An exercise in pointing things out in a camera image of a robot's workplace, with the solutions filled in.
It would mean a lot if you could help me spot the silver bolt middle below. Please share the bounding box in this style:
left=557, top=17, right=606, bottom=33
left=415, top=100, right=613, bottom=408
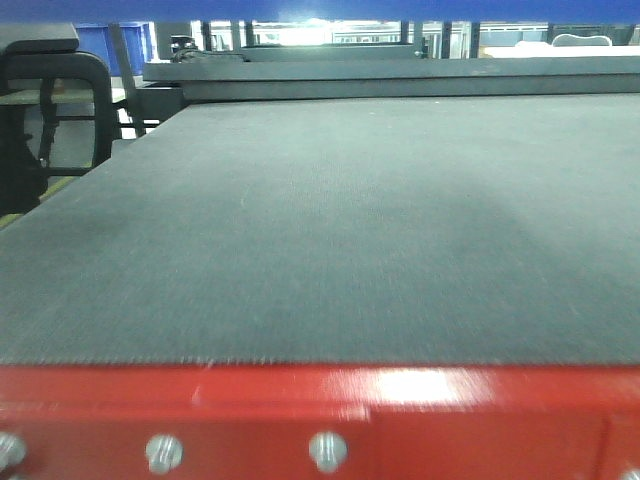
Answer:
left=308, top=431, right=348, bottom=474

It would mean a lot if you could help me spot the black chair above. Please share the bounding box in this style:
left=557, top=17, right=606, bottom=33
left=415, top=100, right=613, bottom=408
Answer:
left=1, top=23, right=116, bottom=216

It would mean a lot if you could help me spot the background blue bin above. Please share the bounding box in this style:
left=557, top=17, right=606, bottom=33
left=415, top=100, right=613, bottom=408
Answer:
left=74, top=22, right=153, bottom=77

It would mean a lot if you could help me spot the grey conveyor belt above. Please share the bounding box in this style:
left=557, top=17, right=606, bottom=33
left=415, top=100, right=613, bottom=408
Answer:
left=1, top=94, right=639, bottom=365

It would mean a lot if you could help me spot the red conveyor frame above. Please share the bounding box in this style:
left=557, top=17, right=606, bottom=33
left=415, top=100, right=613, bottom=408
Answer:
left=1, top=365, right=639, bottom=479

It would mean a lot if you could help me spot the silver bolt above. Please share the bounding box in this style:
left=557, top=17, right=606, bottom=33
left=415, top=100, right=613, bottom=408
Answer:
left=145, top=434, right=184, bottom=475
left=0, top=432, right=27, bottom=472
left=308, top=431, right=348, bottom=474

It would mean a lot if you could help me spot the blue plastic bin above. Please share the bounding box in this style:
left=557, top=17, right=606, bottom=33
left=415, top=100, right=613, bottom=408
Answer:
left=1, top=0, right=639, bottom=24

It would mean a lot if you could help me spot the silver bolt far left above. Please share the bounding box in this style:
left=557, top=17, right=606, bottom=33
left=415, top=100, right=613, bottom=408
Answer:
left=0, top=432, right=27, bottom=472

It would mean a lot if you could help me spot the dark conveyor end frame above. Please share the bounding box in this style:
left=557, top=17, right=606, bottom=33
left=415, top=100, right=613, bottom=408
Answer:
left=143, top=56, right=639, bottom=101

